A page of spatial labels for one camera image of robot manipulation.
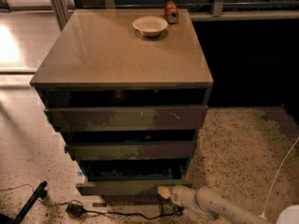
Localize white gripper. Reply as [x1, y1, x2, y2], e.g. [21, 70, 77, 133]
[158, 186, 198, 209]

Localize grey bottom drawer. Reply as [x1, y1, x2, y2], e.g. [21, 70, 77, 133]
[77, 162, 192, 196]

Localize grey middle drawer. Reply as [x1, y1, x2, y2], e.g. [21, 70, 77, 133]
[66, 141, 195, 161]

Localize orange soda can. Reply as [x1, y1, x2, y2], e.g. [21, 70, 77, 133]
[164, 1, 178, 24]

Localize black stand leg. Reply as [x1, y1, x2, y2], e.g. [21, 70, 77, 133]
[0, 181, 48, 224]

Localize white cable with plug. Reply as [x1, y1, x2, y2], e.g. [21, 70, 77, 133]
[258, 135, 299, 221]

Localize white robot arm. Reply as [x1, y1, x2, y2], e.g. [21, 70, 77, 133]
[158, 186, 299, 224]

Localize grey drawer cabinet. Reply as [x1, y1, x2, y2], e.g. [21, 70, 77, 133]
[31, 9, 213, 204]

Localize black cable with adapter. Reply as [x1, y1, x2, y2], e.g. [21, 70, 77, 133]
[0, 183, 185, 221]

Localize grey top drawer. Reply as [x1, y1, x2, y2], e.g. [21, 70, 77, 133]
[45, 105, 207, 133]

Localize white bowl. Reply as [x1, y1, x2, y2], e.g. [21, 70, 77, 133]
[133, 16, 168, 37]

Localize grey drawer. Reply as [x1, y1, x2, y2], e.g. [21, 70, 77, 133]
[66, 141, 195, 161]
[77, 162, 192, 196]
[45, 105, 207, 133]

